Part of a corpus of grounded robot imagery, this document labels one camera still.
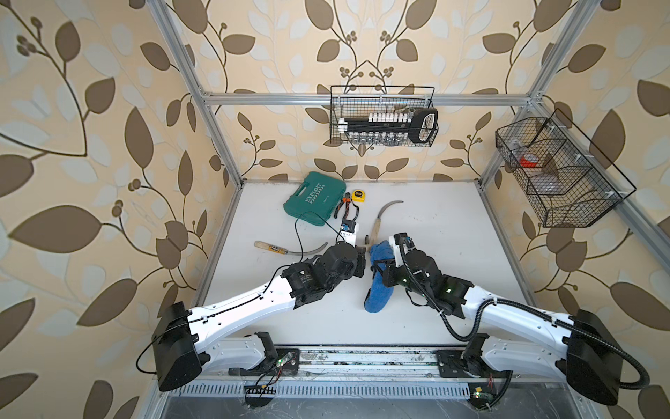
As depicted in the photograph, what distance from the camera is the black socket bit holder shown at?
2.70 feet

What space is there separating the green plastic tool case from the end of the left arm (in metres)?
0.48

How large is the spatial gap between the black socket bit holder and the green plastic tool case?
0.31 m

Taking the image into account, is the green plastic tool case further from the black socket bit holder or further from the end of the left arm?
the end of the left arm

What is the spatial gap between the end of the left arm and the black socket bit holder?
0.46 meters

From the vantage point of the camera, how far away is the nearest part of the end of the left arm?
53cm

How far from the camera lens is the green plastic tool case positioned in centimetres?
107

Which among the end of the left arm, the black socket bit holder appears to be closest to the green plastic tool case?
the black socket bit holder
